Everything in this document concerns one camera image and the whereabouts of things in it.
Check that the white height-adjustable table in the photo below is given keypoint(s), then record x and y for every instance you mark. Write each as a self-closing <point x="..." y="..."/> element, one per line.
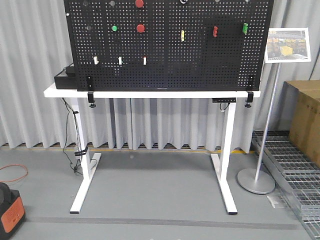
<point x="220" y="161"/>

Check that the black table clamp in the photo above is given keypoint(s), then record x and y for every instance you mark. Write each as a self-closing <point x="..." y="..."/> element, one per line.
<point x="249" y="89"/>
<point x="90" y="94"/>

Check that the green toggle switch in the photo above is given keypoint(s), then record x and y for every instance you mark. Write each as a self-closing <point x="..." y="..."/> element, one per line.
<point x="245" y="28"/>

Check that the lower red mushroom button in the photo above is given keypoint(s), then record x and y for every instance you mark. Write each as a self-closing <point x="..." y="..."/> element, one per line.
<point x="140" y="28"/>

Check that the brown cardboard box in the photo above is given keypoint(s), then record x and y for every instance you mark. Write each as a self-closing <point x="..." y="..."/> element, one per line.
<point x="305" y="127"/>

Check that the black perforated pegboard panel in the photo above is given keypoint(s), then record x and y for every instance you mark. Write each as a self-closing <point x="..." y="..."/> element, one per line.
<point x="200" y="63"/>

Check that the black table control panel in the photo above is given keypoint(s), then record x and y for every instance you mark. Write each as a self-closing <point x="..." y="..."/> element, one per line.
<point x="224" y="100"/>

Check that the grey curtain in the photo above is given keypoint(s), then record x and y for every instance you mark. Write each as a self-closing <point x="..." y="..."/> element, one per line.
<point x="35" y="46"/>

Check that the green round push button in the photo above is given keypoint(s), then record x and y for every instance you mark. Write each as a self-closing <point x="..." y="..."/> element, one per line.
<point x="114" y="28"/>

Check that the silver sign stand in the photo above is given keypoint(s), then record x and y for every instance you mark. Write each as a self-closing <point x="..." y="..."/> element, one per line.
<point x="257" y="181"/>

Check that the printed photo sign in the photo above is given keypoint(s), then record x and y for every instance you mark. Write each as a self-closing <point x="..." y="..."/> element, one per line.
<point x="288" y="45"/>

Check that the left black table clamp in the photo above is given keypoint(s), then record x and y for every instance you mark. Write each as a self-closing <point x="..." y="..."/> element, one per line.
<point x="90" y="94"/>

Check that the red mushroom button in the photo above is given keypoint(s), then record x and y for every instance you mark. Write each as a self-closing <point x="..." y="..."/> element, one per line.
<point x="140" y="28"/>
<point x="139" y="3"/>

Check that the black electronics box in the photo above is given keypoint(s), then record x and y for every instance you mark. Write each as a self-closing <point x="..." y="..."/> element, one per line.
<point x="66" y="79"/>

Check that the green white rocker switch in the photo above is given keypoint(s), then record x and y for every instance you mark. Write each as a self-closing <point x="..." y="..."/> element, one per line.
<point x="120" y="61"/>

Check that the right black table clamp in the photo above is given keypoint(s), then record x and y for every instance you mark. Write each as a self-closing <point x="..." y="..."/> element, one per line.
<point x="249" y="89"/>

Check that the upper red mushroom button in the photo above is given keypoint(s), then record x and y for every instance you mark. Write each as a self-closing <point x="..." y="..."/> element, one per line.
<point x="139" y="3"/>

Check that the metal floor grating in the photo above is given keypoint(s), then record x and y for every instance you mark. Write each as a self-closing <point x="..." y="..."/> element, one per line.
<point x="297" y="180"/>

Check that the yellow toggle switch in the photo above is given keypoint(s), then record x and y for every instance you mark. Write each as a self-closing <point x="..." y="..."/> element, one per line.
<point x="182" y="35"/>

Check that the red toggle switch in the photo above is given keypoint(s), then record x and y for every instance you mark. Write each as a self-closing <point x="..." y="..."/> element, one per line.
<point x="215" y="31"/>

